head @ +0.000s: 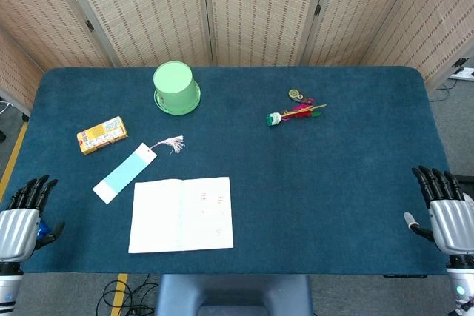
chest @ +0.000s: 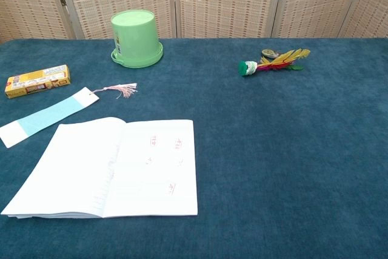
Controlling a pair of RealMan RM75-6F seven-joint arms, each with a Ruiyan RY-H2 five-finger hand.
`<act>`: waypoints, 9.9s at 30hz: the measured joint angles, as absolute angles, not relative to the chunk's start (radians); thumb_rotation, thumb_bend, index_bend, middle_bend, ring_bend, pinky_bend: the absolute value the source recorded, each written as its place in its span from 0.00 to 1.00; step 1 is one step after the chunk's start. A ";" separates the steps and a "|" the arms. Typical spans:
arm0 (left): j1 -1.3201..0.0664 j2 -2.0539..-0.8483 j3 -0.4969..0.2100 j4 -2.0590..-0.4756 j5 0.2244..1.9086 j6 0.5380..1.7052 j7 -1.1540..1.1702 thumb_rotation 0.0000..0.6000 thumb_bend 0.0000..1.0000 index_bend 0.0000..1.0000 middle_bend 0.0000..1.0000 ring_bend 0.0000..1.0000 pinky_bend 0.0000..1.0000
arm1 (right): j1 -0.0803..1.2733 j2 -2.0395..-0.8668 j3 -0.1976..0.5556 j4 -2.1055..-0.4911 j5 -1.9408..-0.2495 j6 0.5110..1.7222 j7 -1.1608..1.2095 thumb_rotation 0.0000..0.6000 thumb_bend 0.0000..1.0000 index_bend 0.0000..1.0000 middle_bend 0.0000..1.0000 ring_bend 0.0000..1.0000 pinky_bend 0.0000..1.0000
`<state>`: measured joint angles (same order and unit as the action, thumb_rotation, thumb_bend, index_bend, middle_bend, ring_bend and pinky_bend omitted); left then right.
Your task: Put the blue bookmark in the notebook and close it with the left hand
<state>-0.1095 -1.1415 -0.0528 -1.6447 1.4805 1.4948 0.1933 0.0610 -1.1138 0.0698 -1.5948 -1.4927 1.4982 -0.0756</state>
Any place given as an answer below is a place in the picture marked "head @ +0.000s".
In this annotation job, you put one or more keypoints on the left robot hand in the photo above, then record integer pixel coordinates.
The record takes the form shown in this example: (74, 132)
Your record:
(18, 231)

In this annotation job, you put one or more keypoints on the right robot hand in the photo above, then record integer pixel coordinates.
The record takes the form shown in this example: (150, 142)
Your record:
(453, 223)

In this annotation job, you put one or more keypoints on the light blue tasselled bookmark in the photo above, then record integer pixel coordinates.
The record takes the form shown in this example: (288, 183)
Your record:
(124, 173)

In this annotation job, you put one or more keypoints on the white notebook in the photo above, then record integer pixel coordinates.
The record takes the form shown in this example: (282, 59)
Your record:
(159, 216)

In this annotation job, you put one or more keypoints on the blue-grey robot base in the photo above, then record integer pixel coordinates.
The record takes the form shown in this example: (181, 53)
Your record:
(233, 294)

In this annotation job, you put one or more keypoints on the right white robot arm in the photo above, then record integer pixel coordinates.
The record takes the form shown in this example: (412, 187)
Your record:
(461, 282)

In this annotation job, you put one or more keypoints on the blue cookie packet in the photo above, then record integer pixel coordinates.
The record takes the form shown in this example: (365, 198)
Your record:
(44, 230)

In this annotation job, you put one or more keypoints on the black desk control panel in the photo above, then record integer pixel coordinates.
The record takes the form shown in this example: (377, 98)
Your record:
(403, 276)

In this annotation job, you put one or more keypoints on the office chair base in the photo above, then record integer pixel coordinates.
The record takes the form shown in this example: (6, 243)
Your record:
(2, 136)

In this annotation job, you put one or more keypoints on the yellow cardboard box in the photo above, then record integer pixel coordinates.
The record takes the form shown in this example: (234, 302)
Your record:
(101, 134)

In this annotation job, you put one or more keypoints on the white power strip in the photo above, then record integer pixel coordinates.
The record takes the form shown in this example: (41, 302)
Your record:
(464, 73)

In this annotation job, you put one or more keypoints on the dark blue table cloth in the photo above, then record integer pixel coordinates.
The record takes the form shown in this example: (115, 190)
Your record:
(296, 183)

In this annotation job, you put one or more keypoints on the correction tape dispenser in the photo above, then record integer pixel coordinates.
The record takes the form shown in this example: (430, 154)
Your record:
(294, 93)

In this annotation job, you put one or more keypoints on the colourful feather shuttlecock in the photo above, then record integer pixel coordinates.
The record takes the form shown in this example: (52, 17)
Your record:
(274, 119)

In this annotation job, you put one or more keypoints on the upturned green plastic bucket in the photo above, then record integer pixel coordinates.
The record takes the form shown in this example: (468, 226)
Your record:
(174, 83)

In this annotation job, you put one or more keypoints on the woven bamboo folding screen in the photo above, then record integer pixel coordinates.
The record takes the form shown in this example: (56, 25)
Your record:
(259, 16)

